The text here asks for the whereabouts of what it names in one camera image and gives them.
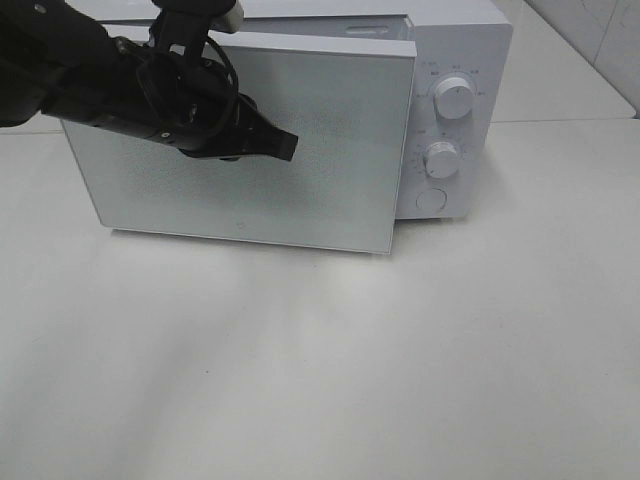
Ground white microwave door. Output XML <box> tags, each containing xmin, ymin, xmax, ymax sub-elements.
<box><xmin>63</xmin><ymin>32</ymin><xmax>417</xmax><ymax>254</ymax></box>

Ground round white door button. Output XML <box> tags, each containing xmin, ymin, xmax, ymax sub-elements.
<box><xmin>416</xmin><ymin>188</ymin><xmax>447</xmax><ymax>215</ymax></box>

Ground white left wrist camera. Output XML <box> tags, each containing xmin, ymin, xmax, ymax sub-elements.
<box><xmin>211</xmin><ymin>0</ymin><xmax>244</xmax><ymax>34</ymax></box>

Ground upper white control knob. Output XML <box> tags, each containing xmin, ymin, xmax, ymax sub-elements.
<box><xmin>433</xmin><ymin>73</ymin><xmax>475</xmax><ymax>120</ymax></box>

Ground lower white timer knob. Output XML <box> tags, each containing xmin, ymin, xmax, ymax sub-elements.
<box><xmin>423</xmin><ymin>141</ymin><xmax>461</xmax><ymax>179</ymax></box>

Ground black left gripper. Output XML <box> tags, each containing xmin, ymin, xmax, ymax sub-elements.
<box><xmin>89</xmin><ymin>34</ymin><xmax>298</xmax><ymax>162</ymax></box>

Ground white microwave oven body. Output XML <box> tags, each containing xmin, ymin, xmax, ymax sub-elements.
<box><xmin>99</xmin><ymin>0</ymin><xmax>515</xmax><ymax>236</ymax></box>

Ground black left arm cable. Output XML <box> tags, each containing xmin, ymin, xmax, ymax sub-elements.
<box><xmin>134</xmin><ymin>29</ymin><xmax>241</xmax><ymax>146</ymax></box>

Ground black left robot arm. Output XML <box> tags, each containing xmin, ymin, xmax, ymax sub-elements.
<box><xmin>1</xmin><ymin>1</ymin><xmax>298</xmax><ymax>161</ymax></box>

